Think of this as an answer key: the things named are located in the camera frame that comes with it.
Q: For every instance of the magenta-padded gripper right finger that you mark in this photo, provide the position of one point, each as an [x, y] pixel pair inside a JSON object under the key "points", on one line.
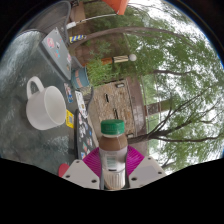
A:
{"points": [[146, 171]]}

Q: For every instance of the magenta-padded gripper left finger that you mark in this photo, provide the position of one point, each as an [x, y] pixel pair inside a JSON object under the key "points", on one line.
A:
{"points": [[80, 171]]}

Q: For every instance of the green-capped brown drink bottle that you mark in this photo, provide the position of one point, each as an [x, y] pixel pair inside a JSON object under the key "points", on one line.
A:
{"points": [[112, 150]]}

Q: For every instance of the flat round red coaster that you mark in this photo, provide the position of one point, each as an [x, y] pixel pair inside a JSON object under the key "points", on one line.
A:
{"points": [[63, 170]]}

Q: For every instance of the black laptop with stickers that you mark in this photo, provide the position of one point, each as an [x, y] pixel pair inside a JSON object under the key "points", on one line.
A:
{"points": [[83, 136]]}

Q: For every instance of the tall dark-trunked tree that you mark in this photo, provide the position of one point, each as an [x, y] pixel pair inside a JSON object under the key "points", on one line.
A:
{"points": [[173, 132]]}

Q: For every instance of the yellow square card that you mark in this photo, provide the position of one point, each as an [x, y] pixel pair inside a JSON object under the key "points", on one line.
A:
{"points": [[69, 119]]}

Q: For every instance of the white printed sticker sheet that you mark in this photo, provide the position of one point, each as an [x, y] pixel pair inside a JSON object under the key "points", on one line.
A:
{"points": [[81, 103]]}

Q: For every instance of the white ceramic mug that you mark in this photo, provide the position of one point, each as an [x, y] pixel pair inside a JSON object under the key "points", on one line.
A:
{"points": [[45, 110]]}

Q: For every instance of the small colourful sticker card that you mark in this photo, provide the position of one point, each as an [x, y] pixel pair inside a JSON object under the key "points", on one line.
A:
{"points": [[68, 93]]}

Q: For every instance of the green plant in teal pot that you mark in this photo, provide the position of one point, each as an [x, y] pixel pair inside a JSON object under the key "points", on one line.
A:
{"points": [[80, 78]]}

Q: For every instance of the grey laptop with stickers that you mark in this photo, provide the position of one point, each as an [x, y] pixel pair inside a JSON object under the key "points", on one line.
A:
{"points": [[55, 50]]}

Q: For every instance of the tree with curved trunk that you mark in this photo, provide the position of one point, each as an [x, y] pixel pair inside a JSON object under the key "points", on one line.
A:
{"points": [[126, 30]]}

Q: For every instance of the grey mesh metal chair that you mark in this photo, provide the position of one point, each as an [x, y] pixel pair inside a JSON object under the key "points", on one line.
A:
{"points": [[50, 16]]}

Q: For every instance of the orange canopy with white pole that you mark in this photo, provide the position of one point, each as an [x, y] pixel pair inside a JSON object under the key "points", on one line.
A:
{"points": [[115, 5]]}

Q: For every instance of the stone brick fountain wall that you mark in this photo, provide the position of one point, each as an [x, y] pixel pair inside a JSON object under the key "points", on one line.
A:
{"points": [[115, 103]]}

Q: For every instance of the lamp post with white globe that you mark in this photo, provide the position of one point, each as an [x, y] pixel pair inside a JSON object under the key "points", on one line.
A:
{"points": [[118, 59]]}

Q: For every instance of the blue yellow striped post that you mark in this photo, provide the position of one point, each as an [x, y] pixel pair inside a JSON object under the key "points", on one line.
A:
{"points": [[77, 38]]}

